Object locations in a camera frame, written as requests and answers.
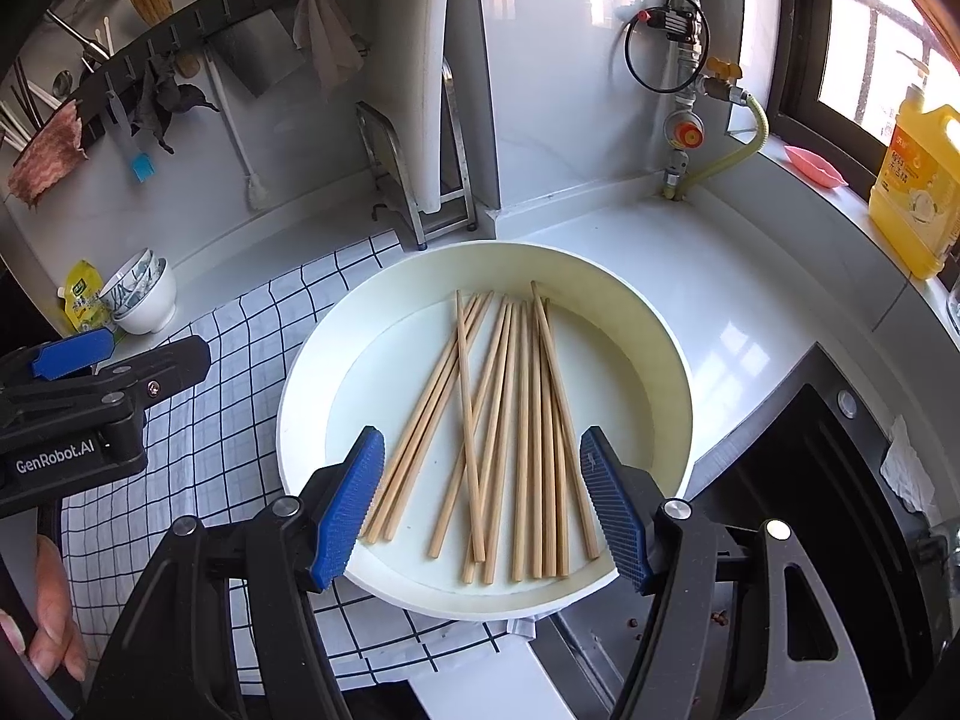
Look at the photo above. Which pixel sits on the white cutting board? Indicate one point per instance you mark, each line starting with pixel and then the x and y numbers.
pixel 409 52

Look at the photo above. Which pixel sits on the white round basin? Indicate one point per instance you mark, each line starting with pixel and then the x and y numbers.
pixel 637 360

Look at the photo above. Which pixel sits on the white hanging cloth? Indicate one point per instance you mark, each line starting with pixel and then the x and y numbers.
pixel 322 37

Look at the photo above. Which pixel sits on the pink striped rag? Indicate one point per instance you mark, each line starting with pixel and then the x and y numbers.
pixel 45 157

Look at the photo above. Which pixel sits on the person's left hand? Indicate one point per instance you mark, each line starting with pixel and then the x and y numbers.
pixel 52 615

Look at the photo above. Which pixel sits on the black wall hook rail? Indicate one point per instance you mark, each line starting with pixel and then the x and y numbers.
pixel 187 22

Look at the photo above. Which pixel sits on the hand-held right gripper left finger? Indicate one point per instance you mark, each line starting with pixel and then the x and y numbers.
pixel 349 510

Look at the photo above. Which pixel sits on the dark window frame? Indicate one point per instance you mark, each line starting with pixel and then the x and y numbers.
pixel 802 52

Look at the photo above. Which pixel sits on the dark hanging cloth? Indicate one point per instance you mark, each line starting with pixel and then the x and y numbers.
pixel 169 101

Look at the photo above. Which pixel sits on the pink dish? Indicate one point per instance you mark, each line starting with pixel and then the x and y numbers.
pixel 816 165

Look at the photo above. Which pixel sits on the white black-checked cloth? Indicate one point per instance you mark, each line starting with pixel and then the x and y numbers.
pixel 225 405

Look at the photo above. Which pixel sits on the orange gas regulator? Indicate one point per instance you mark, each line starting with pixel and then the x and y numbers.
pixel 686 135

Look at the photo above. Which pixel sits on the large white bowl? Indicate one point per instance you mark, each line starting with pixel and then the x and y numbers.
pixel 150 311

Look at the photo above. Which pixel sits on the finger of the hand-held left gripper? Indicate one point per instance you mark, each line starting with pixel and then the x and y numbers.
pixel 71 354
pixel 157 371

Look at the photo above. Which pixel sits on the pile of wooden chopsticks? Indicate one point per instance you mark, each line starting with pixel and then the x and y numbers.
pixel 517 427

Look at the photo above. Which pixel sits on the metal cleaver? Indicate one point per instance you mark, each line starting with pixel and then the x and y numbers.
pixel 247 52

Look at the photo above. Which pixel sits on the blue silicone brush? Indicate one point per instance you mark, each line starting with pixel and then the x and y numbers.
pixel 140 165

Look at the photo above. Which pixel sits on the yellow seasoning pouch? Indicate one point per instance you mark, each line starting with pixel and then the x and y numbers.
pixel 82 300

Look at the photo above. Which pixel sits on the yellow detergent bottle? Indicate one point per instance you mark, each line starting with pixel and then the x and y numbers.
pixel 911 180

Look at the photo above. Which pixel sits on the blue patterned bowl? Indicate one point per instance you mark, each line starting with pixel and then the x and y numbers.
pixel 129 274
pixel 154 277

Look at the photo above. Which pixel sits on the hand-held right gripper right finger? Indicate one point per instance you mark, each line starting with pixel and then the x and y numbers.
pixel 611 510

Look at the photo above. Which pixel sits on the metal ladle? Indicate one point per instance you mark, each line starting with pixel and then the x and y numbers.
pixel 75 37

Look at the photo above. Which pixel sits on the metal cutting board rack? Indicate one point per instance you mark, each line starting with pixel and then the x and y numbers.
pixel 409 187

